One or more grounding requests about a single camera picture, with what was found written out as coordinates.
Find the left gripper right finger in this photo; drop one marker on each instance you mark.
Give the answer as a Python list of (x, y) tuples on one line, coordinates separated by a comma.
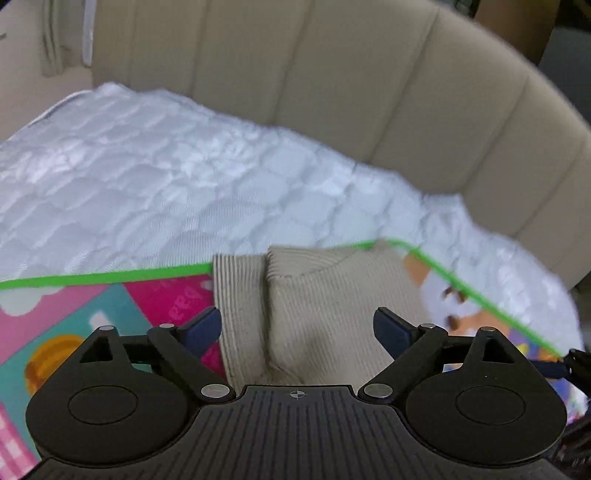
[(417, 353)]

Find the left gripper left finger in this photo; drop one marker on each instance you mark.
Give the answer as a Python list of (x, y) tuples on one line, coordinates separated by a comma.
[(179, 351)]

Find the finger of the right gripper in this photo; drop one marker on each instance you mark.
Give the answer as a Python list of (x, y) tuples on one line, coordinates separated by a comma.
[(577, 365)]

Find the beige striped knit sweater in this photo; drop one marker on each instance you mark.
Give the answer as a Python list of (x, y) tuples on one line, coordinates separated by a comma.
[(296, 316)]

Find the white quilted mattress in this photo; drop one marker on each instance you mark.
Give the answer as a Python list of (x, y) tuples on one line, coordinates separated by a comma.
[(109, 185)]

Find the beige padded headboard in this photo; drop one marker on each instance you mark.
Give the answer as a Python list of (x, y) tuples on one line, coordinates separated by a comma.
[(410, 86)]

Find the beige window curtain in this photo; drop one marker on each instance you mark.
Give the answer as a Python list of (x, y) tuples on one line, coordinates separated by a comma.
[(67, 35)]

